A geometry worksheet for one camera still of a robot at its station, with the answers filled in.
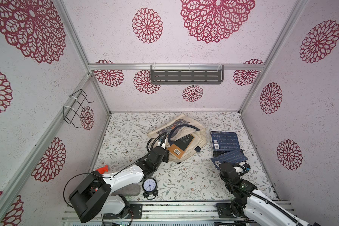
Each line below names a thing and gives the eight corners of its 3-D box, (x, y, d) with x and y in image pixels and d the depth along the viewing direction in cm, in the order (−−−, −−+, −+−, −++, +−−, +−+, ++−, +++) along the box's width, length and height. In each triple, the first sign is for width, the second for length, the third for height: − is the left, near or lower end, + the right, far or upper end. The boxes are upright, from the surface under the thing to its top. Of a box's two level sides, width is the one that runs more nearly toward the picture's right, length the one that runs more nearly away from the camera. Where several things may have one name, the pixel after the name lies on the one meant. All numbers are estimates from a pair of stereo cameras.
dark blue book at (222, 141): (212, 152, 98) (214, 149, 94) (208, 135, 108) (210, 131, 104) (238, 152, 98) (241, 149, 94) (232, 135, 108) (235, 131, 104)
